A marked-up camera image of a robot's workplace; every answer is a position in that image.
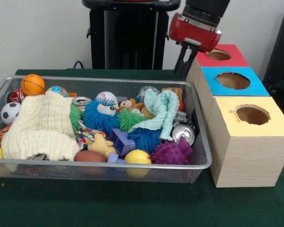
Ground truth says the purple spiky ball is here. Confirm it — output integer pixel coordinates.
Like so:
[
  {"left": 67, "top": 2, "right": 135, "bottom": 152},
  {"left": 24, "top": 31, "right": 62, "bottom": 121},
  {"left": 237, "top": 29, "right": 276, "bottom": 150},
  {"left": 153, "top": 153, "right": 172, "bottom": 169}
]
[{"left": 151, "top": 136, "right": 195, "bottom": 166}]

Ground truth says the cream knitted cloth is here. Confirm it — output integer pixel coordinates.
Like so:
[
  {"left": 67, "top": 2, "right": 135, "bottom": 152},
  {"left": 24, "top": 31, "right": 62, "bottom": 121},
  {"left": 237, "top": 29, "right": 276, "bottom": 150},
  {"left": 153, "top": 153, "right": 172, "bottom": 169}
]
[{"left": 0, "top": 91, "right": 81, "bottom": 162}]

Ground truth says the blue puffer ball with eyes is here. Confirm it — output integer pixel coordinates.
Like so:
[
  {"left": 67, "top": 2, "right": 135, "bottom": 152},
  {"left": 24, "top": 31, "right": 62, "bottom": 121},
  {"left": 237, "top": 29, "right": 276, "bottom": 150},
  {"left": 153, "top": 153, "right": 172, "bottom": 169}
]
[{"left": 82, "top": 98, "right": 121, "bottom": 137}]

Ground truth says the small soccer ball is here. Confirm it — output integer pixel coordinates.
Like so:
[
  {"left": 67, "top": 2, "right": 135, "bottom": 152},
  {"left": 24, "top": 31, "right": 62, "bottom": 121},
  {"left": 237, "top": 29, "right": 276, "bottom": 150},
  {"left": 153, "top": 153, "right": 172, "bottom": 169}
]
[{"left": 0, "top": 102, "right": 22, "bottom": 125}]

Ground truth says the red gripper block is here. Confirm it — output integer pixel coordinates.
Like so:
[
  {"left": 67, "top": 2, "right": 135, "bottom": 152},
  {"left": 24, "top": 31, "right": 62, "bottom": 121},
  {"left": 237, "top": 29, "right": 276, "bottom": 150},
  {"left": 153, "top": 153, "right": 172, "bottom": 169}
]
[{"left": 168, "top": 13, "right": 222, "bottom": 76}]

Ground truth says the grey wire mesh bin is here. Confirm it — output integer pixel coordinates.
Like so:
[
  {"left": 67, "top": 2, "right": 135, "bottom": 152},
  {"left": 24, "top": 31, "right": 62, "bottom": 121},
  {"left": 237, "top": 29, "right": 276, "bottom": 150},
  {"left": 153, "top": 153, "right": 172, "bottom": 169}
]
[{"left": 0, "top": 75, "right": 213, "bottom": 184}]

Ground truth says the white baseball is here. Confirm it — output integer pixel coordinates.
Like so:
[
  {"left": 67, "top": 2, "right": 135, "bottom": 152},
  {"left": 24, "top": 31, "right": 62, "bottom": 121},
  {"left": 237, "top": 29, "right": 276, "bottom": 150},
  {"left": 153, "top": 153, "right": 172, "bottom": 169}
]
[{"left": 95, "top": 91, "right": 119, "bottom": 107}]

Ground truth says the green spiky puffer ball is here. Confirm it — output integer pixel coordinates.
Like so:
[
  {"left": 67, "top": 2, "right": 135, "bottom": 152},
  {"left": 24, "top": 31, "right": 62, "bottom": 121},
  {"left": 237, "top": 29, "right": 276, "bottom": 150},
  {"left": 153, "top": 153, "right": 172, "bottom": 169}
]
[{"left": 117, "top": 108, "right": 149, "bottom": 132}]

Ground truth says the light teal cloth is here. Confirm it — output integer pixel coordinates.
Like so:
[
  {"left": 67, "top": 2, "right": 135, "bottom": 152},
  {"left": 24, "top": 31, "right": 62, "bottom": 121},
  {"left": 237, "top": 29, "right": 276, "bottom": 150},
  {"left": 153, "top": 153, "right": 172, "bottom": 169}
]
[{"left": 128, "top": 89, "right": 180, "bottom": 142}]

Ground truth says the wooden box with three holes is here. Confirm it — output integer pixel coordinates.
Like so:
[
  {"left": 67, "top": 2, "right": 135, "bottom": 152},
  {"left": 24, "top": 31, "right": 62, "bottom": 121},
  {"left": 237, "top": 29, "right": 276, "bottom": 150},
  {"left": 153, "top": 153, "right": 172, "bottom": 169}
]
[{"left": 186, "top": 44, "right": 284, "bottom": 189}]

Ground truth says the orange toy basketball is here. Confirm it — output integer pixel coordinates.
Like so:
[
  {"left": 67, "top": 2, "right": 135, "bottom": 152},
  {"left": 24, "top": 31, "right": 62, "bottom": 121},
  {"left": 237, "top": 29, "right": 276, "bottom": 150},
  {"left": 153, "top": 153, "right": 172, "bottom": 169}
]
[{"left": 21, "top": 74, "right": 46, "bottom": 96}]

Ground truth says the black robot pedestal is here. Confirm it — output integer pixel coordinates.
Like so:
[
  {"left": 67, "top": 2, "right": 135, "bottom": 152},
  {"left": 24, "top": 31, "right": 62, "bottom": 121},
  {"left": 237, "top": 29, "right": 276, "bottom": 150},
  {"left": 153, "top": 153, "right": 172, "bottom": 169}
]
[{"left": 81, "top": 0, "right": 182, "bottom": 70}]

